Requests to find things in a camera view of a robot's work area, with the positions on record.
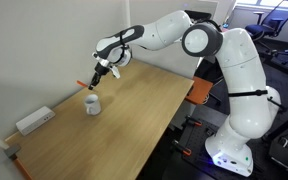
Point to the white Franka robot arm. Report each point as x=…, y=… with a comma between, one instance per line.
x=240, y=66

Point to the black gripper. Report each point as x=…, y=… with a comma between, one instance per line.
x=102, y=70

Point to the black case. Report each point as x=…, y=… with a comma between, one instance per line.
x=285, y=150

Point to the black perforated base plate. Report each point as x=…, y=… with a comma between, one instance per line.
x=200, y=140

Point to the orange chair seat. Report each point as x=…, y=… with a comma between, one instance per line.
x=199, y=90

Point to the gray metal table bracket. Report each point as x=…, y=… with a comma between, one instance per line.
x=12, y=151

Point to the orange marker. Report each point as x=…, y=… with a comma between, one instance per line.
x=81, y=82

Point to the white rectangular box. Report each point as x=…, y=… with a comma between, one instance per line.
x=34, y=121

